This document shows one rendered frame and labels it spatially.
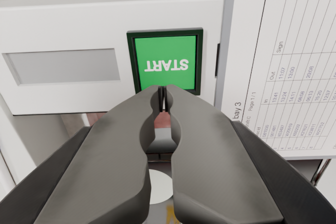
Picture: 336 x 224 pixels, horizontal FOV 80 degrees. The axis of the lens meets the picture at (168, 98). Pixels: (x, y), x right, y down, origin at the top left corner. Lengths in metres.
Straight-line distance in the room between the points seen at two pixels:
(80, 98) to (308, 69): 0.20
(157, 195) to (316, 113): 0.28
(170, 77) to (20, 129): 0.16
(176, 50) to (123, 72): 0.05
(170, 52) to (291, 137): 0.15
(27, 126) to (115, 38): 0.14
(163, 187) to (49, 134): 0.20
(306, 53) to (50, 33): 0.20
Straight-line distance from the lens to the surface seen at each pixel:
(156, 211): 0.45
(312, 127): 0.24
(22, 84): 0.22
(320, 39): 0.19
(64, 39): 0.18
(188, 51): 0.16
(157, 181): 0.37
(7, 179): 0.30
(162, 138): 0.41
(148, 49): 0.16
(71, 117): 0.29
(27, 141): 0.26
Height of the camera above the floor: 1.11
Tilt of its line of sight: 58 degrees down
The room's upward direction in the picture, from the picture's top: 180 degrees clockwise
